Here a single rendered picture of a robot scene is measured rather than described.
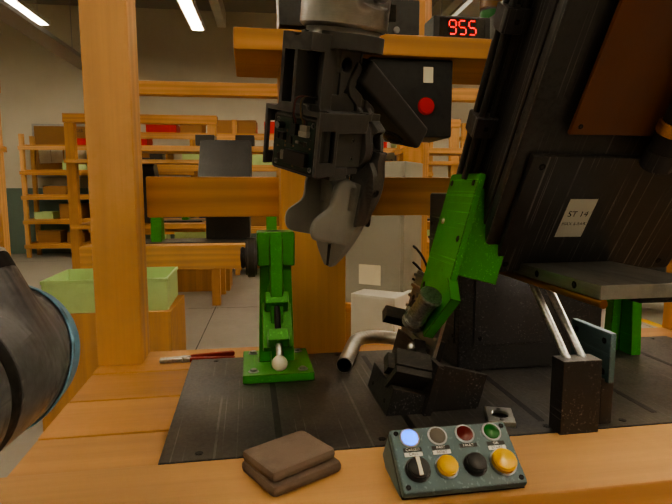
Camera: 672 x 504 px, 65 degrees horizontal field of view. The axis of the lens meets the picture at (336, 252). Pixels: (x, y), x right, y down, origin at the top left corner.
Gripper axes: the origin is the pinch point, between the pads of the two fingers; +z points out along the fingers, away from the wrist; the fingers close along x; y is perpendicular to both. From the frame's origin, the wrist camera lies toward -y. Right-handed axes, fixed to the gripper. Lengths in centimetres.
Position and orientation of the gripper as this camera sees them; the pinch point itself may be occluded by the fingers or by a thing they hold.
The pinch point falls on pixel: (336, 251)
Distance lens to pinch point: 53.0
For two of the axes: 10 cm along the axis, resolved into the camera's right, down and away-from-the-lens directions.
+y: -7.1, 1.5, -6.9
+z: -1.1, 9.4, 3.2
